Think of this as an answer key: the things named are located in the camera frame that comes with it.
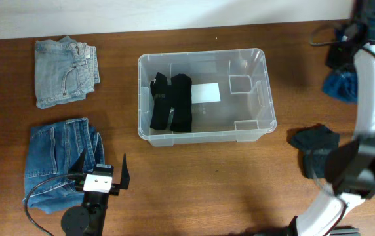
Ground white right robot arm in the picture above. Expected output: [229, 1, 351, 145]
[277, 0, 375, 236]

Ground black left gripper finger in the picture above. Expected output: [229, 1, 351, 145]
[68, 149, 86, 174]
[119, 154, 130, 190]

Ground dark blue garment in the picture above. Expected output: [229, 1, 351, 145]
[322, 61, 358, 104]

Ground dark green-black garment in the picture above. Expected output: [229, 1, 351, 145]
[287, 124, 340, 179]

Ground dark blue folded jeans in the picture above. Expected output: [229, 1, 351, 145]
[24, 118, 104, 214]

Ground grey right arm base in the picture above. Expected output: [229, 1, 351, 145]
[329, 227, 361, 236]

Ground white label in container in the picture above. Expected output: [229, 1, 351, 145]
[191, 83, 221, 104]

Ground black garment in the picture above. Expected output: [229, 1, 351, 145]
[150, 72, 193, 132]

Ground clear plastic storage container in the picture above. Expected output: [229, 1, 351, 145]
[138, 48, 277, 147]

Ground light blue jeans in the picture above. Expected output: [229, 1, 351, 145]
[34, 36, 100, 109]

